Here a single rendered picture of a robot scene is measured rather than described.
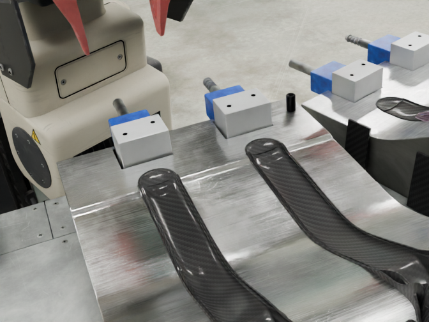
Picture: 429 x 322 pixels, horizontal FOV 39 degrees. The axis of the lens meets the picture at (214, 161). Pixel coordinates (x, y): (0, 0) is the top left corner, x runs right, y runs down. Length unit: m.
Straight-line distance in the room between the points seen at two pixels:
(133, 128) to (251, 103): 0.12
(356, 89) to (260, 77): 1.97
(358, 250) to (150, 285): 0.16
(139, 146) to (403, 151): 0.27
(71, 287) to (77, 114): 0.34
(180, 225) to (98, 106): 0.41
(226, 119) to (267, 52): 2.32
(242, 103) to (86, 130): 0.34
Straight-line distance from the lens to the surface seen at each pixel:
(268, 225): 0.51
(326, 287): 0.40
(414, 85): 0.78
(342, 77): 0.73
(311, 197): 0.54
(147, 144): 0.59
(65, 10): 0.52
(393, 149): 0.66
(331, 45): 2.96
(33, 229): 0.70
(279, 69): 2.75
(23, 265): 0.66
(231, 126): 0.61
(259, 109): 0.61
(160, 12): 0.54
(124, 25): 0.93
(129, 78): 0.95
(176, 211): 0.54
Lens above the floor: 1.22
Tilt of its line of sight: 34 degrees down
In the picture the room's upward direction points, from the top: 7 degrees counter-clockwise
